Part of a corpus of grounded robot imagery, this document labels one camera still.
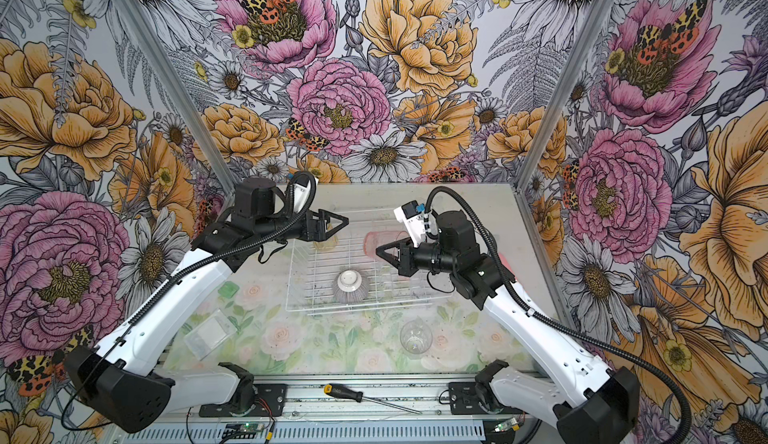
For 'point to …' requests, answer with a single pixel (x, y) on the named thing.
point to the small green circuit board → (240, 431)
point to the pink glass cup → (376, 239)
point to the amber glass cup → (328, 244)
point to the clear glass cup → (416, 337)
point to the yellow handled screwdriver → (358, 396)
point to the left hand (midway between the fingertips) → (337, 229)
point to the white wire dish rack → (313, 273)
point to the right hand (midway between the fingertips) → (380, 261)
